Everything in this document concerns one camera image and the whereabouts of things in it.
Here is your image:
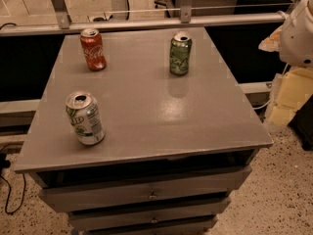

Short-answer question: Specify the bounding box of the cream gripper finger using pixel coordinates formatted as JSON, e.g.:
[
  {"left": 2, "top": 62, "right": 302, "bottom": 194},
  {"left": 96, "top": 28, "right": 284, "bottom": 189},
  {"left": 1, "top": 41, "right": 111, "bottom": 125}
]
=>
[{"left": 258, "top": 26, "right": 282, "bottom": 52}]

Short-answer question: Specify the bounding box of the white green 7up can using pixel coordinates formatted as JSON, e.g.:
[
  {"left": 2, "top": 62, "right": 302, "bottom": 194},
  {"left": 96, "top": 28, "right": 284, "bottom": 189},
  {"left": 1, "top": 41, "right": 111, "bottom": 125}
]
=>
[{"left": 66, "top": 91, "right": 106, "bottom": 145}]

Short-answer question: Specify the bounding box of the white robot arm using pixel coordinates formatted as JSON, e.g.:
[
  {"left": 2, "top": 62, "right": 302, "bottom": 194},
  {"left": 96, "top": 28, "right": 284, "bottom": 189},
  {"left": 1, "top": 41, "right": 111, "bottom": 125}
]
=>
[{"left": 258, "top": 0, "right": 313, "bottom": 68}]

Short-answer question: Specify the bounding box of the green soda can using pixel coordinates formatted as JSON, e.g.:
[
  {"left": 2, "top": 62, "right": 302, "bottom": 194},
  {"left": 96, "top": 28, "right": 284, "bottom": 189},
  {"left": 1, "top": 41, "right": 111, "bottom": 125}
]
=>
[{"left": 169, "top": 31, "right": 193, "bottom": 75}]

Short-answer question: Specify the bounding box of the red coca-cola can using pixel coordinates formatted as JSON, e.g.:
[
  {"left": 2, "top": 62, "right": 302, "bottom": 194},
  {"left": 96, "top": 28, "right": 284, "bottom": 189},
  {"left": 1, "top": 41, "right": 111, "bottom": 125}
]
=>
[{"left": 80, "top": 28, "right": 107, "bottom": 71}]

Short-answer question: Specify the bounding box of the grey drawer cabinet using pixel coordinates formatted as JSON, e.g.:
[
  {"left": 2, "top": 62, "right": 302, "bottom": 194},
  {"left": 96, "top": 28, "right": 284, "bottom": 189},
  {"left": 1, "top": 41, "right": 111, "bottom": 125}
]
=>
[{"left": 14, "top": 26, "right": 274, "bottom": 235}]

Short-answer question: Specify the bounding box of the middle grey drawer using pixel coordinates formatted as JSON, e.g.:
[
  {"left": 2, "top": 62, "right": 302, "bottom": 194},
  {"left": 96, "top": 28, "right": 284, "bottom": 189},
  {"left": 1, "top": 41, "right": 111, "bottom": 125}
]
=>
[{"left": 69, "top": 196, "right": 230, "bottom": 231}]

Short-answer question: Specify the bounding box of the grey drawer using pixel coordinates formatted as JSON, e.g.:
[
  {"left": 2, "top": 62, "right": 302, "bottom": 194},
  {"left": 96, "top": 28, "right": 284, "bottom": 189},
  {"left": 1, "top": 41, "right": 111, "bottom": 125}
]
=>
[
  {"left": 69, "top": 196, "right": 230, "bottom": 231},
  {"left": 87, "top": 215, "right": 217, "bottom": 235},
  {"left": 39, "top": 165, "right": 251, "bottom": 212}
]

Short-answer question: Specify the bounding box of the bottom grey drawer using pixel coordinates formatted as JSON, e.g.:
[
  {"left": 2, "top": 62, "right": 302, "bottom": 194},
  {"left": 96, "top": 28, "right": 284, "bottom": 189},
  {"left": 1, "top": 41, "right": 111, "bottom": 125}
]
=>
[{"left": 87, "top": 215, "right": 217, "bottom": 235}]

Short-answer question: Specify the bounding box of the top grey drawer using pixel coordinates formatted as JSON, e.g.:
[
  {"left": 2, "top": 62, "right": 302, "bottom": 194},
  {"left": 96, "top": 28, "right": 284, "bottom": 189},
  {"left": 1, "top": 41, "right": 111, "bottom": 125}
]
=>
[{"left": 39, "top": 165, "right": 251, "bottom": 212}]

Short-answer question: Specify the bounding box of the white cable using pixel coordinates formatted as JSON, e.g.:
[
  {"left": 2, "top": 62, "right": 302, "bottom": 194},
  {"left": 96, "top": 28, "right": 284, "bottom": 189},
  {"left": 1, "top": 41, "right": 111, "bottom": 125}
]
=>
[{"left": 252, "top": 62, "right": 291, "bottom": 112}]

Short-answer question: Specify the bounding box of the grey metal railing frame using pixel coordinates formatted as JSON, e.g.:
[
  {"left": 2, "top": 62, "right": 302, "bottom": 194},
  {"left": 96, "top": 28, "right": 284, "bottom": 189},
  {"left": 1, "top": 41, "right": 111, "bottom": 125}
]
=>
[{"left": 0, "top": 0, "right": 300, "bottom": 36}]

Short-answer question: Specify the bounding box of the black floor cable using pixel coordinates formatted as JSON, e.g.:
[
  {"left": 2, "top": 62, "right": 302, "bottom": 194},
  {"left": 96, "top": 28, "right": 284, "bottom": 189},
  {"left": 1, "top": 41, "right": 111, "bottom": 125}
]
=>
[{"left": 0, "top": 143, "right": 27, "bottom": 215}]

